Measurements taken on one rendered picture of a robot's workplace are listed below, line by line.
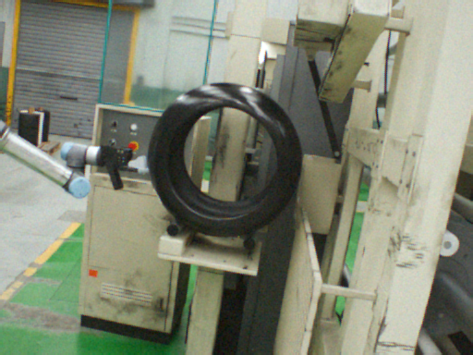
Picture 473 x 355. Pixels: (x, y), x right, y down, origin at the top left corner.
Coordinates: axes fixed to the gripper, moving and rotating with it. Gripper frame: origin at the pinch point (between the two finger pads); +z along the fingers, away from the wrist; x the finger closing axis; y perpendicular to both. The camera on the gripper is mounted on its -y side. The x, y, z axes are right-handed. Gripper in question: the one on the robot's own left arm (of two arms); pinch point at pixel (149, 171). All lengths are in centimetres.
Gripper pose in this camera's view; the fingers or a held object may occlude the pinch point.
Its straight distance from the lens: 174.1
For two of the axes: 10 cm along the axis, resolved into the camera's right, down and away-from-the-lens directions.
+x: 1.1, -1.4, 9.8
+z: 9.8, 1.7, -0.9
